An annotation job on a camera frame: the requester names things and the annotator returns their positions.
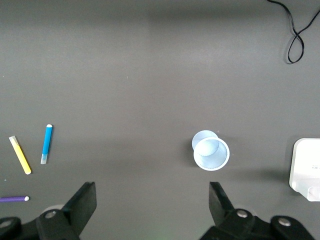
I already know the blue marker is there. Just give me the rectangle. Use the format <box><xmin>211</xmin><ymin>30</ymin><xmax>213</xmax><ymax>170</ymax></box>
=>
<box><xmin>40</xmin><ymin>123</ymin><xmax>54</xmax><ymax>165</ymax></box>

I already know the loose black cable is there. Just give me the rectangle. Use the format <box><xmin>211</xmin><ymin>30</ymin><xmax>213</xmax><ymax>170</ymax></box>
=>
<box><xmin>266</xmin><ymin>0</ymin><xmax>320</xmax><ymax>65</ymax></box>

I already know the purple marker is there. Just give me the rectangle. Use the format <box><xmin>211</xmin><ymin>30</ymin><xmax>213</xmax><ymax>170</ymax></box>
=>
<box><xmin>0</xmin><ymin>195</ymin><xmax>30</xmax><ymax>203</ymax></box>

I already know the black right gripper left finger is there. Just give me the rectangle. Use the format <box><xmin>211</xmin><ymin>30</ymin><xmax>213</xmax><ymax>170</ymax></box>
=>
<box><xmin>0</xmin><ymin>181</ymin><xmax>98</xmax><ymax>240</ymax></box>

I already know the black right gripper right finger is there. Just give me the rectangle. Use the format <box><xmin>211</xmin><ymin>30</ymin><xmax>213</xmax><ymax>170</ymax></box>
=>
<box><xmin>201</xmin><ymin>181</ymin><xmax>316</xmax><ymax>240</ymax></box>

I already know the light blue mesh cup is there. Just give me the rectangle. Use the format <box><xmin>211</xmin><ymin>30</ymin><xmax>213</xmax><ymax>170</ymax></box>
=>
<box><xmin>191</xmin><ymin>129</ymin><xmax>231</xmax><ymax>172</ymax></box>

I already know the yellow marker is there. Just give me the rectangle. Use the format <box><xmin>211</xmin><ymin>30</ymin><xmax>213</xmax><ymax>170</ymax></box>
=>
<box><xmin>8</xmin><ymin>135</ymin><xmax>33</xmax><ymax>175</ymax></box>

